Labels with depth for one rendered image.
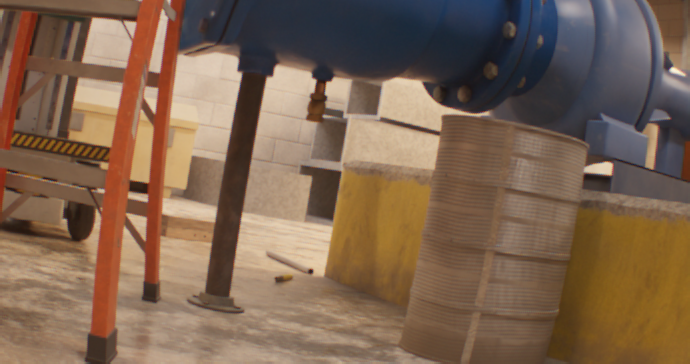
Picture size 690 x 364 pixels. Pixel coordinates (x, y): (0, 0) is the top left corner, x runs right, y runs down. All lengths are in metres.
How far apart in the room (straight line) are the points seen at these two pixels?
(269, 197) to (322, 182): 1.00
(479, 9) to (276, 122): 5.47
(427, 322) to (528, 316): 0.23
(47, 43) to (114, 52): 4.12
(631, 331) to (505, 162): 0.50
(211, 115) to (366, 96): 1.32
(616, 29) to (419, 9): 0.64
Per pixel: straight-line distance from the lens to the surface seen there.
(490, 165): 1.76
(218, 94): 7.26
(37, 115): 2.93
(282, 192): 6.56
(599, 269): 1.96
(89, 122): 6.29
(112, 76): 1.89
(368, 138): 6.96
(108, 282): 1.27
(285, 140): 7.48
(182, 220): 3.52
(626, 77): 2.30
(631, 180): 2.22
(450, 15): 2.03
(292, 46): 1.93
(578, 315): 2.00
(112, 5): 1.44
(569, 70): 2.30
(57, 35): 2.92
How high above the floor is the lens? 0.33
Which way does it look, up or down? level
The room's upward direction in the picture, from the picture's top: 10 degrees clockwise
